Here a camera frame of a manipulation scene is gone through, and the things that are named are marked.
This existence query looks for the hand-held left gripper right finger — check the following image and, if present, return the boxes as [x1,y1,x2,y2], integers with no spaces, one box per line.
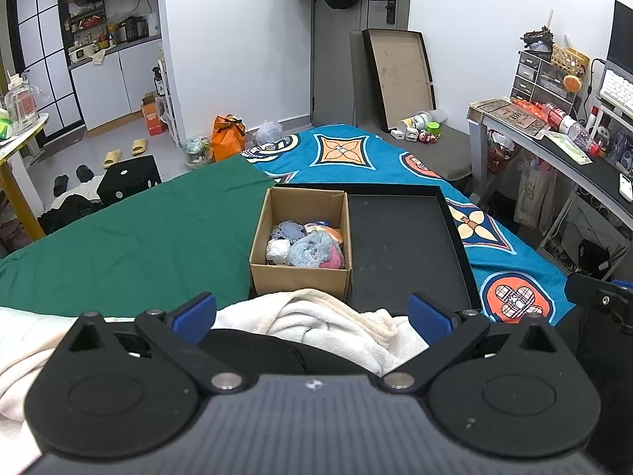
[378,293,574,395]

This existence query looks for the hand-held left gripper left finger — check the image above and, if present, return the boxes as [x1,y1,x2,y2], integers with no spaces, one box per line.
[58,292,255,395]

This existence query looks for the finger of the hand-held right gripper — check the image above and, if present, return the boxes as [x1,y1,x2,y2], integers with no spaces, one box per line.
[565,274,633,310]

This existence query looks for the black shallow tray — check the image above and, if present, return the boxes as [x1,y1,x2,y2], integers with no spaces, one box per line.
[246,183,483,316]

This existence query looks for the brown cardboard box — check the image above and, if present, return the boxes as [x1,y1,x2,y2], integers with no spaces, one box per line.
[248,187,354,302]

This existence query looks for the grey knitted toy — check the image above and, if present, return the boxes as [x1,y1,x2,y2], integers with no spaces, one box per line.
[271,221,307,242]

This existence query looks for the grey plush toy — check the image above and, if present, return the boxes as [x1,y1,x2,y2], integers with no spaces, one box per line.
[288,232,347,270]

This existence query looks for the black box under desk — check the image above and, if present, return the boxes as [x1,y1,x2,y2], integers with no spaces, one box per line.
[578,239,612,278]

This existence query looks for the green cloth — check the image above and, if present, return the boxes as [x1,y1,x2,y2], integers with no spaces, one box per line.
[0,156,276,317]

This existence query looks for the white fleece blanket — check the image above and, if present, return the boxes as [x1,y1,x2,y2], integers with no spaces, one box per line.
[0,289,431,475]

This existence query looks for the beige tote bag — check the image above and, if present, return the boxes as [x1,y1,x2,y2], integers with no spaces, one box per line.
[513,161,557,231]

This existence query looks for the grey desk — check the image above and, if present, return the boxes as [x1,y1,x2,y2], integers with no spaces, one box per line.
[467,99,633,278]

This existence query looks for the black cube stool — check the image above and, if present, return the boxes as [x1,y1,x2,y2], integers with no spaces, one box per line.
[96,155,162,207]

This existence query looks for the black and white clothing pile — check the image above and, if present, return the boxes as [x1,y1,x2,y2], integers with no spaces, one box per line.
[37,183,104,236]

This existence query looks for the clear bag with greens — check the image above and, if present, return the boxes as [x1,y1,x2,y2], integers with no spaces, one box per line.
[183,136,213,166]

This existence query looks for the red basket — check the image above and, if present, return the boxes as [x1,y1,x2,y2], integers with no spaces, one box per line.
[487,129,517,174]

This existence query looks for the grey bench cushion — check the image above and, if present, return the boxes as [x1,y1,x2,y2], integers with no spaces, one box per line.
[381,121,473,181]

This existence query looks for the red plastic bottle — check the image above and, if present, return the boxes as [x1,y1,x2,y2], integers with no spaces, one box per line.
[544,104,601,152]

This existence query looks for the blue patterned blanket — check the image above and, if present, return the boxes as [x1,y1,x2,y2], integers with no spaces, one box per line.
[240,126,577,327]

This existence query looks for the orange bag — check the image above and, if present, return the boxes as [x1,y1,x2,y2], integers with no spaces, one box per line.
[212,115,246,162]

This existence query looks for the white plastic bag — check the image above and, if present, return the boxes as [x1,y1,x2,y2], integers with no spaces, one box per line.
[254,120,284,146]

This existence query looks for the engraved cardboard boards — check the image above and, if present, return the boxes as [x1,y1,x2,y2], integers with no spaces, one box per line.
[469,100,557,139]

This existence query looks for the white bottle green label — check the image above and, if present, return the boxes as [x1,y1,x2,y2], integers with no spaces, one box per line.
[398,110,446,132]

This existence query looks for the white keyboard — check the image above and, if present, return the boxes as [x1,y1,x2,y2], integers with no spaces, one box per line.
[597,68,633,110]

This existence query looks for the orange cardboard box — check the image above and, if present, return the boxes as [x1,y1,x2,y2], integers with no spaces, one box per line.
[141,91,166,137]

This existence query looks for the grey drawer organizer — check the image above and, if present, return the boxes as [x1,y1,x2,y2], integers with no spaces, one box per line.
[509,49,587,112]

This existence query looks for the yellow table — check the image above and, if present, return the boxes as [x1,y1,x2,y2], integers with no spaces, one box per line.
[0,114,50,241]

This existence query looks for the wicker basket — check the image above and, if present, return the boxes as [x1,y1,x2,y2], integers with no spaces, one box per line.
[551,44,591,77]

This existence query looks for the black framed box lid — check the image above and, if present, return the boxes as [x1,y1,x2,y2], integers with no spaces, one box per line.
[362,28,437,132]

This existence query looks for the white kitchen cabinets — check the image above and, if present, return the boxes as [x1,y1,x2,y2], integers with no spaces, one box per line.
[69,37,164,132]

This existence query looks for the grey leaning panel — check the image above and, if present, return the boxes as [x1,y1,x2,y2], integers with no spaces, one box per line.
[349,30,387,132]

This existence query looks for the black monitor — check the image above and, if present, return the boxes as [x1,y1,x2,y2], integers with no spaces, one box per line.
[606,0,633,75]

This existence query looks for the dark model figure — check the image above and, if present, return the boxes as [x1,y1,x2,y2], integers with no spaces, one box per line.
[519,27,553,53]

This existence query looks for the large glass jar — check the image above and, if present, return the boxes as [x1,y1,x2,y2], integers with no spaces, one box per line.
[5,73,40,134]

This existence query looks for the grey door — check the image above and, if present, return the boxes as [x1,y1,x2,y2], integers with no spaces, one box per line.
[311,0,413,127]

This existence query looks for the black rice cooker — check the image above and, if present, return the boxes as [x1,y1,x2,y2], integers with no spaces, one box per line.
[119,16,149,43]

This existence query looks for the black framed glass door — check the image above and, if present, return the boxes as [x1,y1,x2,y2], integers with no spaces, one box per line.
[6,0,85,139]

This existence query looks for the white wire rack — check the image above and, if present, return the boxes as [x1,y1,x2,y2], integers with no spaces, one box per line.
[153,47,181,146]

